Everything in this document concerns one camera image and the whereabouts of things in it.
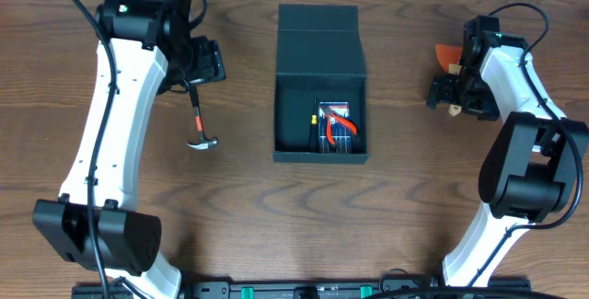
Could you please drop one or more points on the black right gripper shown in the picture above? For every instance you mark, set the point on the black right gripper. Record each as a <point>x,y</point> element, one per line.
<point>442,91</point>

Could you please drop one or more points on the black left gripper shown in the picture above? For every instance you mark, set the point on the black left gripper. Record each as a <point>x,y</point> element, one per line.
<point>202,66</point>

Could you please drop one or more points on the orange scraper wooden handle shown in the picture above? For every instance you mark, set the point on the orange scraper wooden handle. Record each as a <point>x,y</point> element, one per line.
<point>448,57</point>

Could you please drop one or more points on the small claw hammer black grip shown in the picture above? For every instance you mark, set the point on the small claw hammer black grip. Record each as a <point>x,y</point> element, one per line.
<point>204,142</point>

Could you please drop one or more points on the precision screwdriver set case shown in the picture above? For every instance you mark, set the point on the precision screwdriver set case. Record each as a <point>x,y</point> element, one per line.
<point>342,136</point>

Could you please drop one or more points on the red handled cutting pliers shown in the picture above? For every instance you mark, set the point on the red handled cutting pliers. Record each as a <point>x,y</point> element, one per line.
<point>335,118</point>

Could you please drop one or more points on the black yellow screwdriver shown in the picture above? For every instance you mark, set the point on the black yellow screwdriver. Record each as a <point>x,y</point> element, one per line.
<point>313,136</point>

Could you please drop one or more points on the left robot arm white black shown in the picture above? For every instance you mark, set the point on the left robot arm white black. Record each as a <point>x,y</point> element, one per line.
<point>145,48</point>

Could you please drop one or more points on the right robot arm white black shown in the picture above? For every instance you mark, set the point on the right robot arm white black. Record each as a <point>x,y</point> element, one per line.
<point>533,165</point>

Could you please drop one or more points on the black open gift box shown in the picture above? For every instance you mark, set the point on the black open gift box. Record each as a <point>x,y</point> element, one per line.
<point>319,56</point>

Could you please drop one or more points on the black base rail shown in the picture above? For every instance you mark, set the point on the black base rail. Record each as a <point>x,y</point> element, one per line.
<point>294,290</point>

